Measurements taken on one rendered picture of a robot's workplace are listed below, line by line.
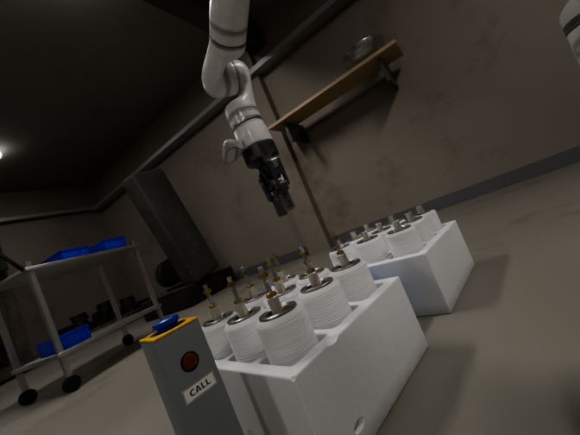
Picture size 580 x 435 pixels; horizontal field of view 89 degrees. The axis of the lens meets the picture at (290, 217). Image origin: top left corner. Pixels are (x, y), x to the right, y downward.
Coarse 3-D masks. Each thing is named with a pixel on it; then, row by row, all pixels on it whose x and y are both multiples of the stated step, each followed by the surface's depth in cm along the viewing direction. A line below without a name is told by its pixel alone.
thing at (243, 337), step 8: (248, 320) 58; (256, 320) 59; (224, 328) 61; (232, 328) 58; (240, 328) 58; (248, 328) 58; (232, 336) 58; (240, 336) 58; (248, 336) 58; (256, 336) 58; (232, 344) 59; (240, 344) 58; (248, 344) 57; (256, 344) 58; (240, 352) 58; (248, 352) 58; (256, 352) 57; (264, 352) 58; (240, 360) 59; (248, 360) 57
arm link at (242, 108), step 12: (240, 60) 64; (240, 72) 62; (240, 84) 63; (240, 96) 62; (252, 96) 63; (228, 108) 61; (240, 108) 60; (252, 108) 61; (228, 120) 63; (240, 120) 60
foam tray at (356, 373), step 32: (384, 288) 66; (352, 320) 55; (384, 320) 61; (416, 320) 69; (320, 352) 48; (352, 352) 52; (384, 352) 58; (416, 352) 65; (224, 384) 59; (256, 384) 50; (288, 384) 44; (320, 384) 46; (352, 384) 50; (384, 384) 55; (256, 416) 53; (288, 416) 46; (320, 416) 44; (352, 416) 48; (384, 416) 53
